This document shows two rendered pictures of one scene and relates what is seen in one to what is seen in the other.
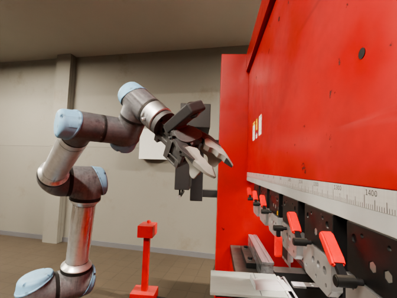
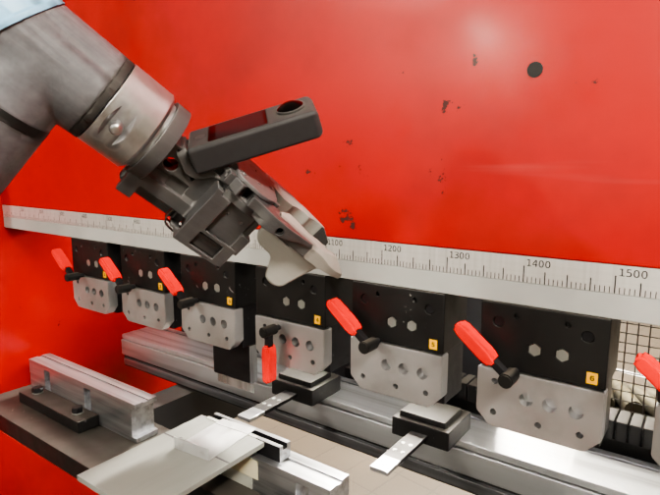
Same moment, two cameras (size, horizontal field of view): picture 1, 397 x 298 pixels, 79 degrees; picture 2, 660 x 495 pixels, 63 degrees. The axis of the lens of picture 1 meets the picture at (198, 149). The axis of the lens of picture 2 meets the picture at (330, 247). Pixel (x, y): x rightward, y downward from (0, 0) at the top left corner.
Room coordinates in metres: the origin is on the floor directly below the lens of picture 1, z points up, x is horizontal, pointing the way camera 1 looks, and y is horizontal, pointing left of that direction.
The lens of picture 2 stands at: (0.24, 0.41, 1.51)
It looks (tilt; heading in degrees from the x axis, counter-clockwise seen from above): 9 degrees down; 302
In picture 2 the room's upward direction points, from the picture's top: straight up
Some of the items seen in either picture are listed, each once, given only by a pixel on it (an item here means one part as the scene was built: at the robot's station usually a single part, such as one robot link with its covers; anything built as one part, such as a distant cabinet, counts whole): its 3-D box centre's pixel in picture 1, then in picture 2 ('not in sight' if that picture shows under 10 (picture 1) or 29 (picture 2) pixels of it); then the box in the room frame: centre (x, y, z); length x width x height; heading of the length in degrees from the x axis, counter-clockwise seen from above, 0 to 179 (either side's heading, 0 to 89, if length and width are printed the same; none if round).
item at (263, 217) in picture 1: (272, 205); (158, 283); (1.15, -0.36, 1.26); 0.15 x 0.09 x 0.17; 176
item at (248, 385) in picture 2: (286, 249); (235, 363); (0.93, -0.34, 1.13); 0.10 x 0.02 x 0.10; 176
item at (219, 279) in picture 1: (245, 283); (176, 460); (0.94, -0.19, 1.00); 0.26 x 0.18 x 0.01; 86
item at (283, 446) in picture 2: (288, 292); (246, 435); (0.90, -0.34, 0.98); 0.20 x 0.03 x 0.03; 176
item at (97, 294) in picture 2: (263, 199); (106, 272); (1.35, -0.37, 1.26); 0.15 x 0.09 x 0.17; 176
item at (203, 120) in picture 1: (194, 156); not in sight; (2.21, 0.03, 1.52); 0.51 x 0.25 x 0.85; 179
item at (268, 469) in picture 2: not in sight; (257, 469); (0.87, -0.34, 0.92); 0.39 x 0.06 x 0.10; 176
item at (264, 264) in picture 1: (258, 253); (87, 393); (1.48, -0.38, 0.92); 0.50 x 0.06 x 0.10; 176
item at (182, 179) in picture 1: (184, 167); not in sight; (2.16, 0.12, 1.42); 0.45 x 0.12 x 0.36; 179
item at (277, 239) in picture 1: (279, 240); (271, 353); (0.78, -0.27, 1.20); 0.04 x 0.02 x 0.10; 86
